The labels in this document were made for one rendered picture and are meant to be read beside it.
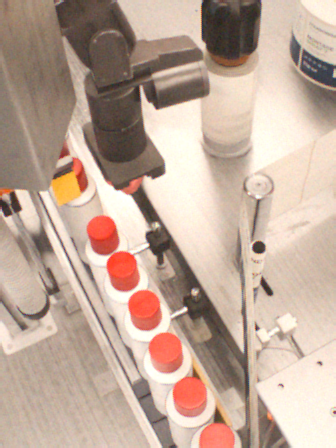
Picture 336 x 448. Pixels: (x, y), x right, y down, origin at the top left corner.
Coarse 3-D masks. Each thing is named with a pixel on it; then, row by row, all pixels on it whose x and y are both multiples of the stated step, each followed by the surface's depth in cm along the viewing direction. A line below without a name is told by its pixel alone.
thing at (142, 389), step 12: (48, 192) 90; (48, 216) 88; (60, 240) 86; (72, 240) 85; (72, 264) 83; (84, 264) 83; (84, 288) 81; (96, 288) 81; (120, 336) 77; (132, 360) 75; (132, 384) 73; (144, 384) 73; (144, 396) 73; (144, 408) 71; (156, 420) 70; (168, 420) 70; (156, 432) 70; (168, 432) 70; (168, 444) 69
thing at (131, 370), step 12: (48, 204) 79; (60, 228) 77; (72, 252) 75; (84, 276) 73; (96, 300) 71; (96, 312) 70; (108, 324) 69; (108, 336) 68; (120, 348) 67; (120, 360) 67; (132, 372) 66
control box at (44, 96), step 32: (0, 0) 28; (32, 0) 32; (0, 32) 29; (32, 32) 33; (0, 64) 30; (32, 64) 34; (64, 64) 40; (0, 96) 32; (32, 96) 35; (64, 96) 41; (0, 128) 34; (32, 128) 35; (64, 128) 42; (0, 160) 37; (32, 160) 37
